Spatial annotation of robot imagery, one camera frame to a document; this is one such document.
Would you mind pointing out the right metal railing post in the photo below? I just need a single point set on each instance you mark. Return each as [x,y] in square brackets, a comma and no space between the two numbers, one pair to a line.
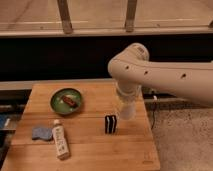
[130,15]

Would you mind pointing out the metal railing post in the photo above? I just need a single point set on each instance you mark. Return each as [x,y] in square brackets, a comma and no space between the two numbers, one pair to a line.
[130,15]
[65,16]

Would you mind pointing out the brown snack bar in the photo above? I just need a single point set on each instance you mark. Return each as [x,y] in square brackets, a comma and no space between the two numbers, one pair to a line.
[69,101]

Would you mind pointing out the white bottle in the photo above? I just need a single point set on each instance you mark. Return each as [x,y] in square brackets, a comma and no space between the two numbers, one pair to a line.
[58,132]

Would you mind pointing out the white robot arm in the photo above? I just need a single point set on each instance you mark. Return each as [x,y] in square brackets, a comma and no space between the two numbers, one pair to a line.
[132,68]

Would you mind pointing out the black and white striped eraser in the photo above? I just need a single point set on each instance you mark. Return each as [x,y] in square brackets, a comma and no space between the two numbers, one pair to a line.
[110,123]

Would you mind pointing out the left metal railing post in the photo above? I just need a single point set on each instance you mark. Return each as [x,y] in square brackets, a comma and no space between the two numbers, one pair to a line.
[65,16]

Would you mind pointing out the white robot wrist gripper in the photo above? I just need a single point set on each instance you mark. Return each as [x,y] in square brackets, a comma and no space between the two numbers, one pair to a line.
[127,91]

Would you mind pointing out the blue sponge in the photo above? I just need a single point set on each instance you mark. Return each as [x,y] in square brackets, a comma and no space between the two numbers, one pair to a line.
[42,133]

